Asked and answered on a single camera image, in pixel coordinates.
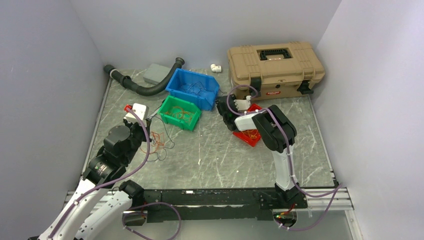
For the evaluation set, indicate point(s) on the white pipe elbow fitting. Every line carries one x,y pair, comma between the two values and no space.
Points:
216,68

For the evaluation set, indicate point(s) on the silver open-end wrench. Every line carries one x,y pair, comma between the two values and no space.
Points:
154,113

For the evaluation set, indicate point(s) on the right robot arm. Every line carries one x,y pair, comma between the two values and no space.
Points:
278,134

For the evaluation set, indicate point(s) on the grey rectangular block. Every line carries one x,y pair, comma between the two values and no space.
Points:
155,73

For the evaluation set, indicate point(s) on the tan plastic toolbox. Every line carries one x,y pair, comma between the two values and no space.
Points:
273,71

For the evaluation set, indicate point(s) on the red plastic bin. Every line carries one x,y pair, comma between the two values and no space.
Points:
250,136

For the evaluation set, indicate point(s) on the blue plastic bin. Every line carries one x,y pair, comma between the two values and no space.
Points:
197,88

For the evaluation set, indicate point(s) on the green plastic bin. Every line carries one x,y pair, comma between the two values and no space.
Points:
180,113

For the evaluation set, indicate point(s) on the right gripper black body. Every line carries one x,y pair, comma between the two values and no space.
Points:
225,118

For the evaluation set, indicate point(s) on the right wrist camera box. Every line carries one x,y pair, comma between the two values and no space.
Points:
242,105

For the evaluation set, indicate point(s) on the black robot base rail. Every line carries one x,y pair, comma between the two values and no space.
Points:
216,203

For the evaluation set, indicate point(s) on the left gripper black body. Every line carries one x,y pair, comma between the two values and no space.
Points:
138,134

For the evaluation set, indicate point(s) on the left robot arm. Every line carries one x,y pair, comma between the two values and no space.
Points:
103,191

